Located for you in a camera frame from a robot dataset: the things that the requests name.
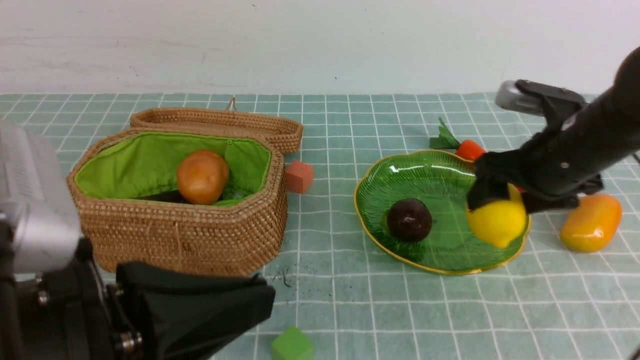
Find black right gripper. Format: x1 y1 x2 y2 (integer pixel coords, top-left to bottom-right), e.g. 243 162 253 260
466 129 606 214

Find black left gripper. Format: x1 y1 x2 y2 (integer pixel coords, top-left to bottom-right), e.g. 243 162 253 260
1 240 276 360

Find orange carrot green leaves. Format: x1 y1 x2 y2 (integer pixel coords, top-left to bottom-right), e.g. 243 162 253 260
429 117 487 162

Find yellow lemon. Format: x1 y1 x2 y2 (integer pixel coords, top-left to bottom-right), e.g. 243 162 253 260
465 184 529 249

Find dark purple mangosteen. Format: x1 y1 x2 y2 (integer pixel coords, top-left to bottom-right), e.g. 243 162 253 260
382 198 434 243

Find orange yellow mango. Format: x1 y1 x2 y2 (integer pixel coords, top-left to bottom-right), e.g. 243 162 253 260
560 193 623 253

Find brown potato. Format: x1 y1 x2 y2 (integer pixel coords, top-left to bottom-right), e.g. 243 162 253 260
176 149 230 206

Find purple eggplant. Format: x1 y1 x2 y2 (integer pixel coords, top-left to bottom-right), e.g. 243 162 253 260
135 189 192 205

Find green bitter gourd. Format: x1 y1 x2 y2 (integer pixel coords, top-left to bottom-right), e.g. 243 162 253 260
214 187 254 207

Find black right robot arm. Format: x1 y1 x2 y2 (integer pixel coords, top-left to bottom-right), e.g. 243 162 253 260
494 48 640 214

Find green glass leaf plate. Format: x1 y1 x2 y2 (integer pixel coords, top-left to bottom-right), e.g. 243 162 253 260
353 149 532 276

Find green foam cube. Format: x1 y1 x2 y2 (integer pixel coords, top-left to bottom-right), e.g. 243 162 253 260
270 326 314 360

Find woven wicker basket green lining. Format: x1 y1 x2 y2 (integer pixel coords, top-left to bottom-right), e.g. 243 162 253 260
66 126 289 278

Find green checkered tablecloth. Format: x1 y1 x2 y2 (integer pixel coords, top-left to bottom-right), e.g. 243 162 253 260
0 92 640 360

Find orange foam cube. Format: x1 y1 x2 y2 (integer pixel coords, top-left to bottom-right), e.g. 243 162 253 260
285 160 314 194

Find woven wicker basket lid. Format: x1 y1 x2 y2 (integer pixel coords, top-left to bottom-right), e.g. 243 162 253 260
129 98 304 154

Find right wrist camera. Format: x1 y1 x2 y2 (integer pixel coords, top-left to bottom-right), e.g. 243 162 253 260
495 79 588 123

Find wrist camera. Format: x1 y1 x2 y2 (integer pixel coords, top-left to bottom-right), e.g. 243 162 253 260
0 121 82 274
495 79 588 123

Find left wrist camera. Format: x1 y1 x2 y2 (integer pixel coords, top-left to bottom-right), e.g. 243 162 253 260
0 121 82 274

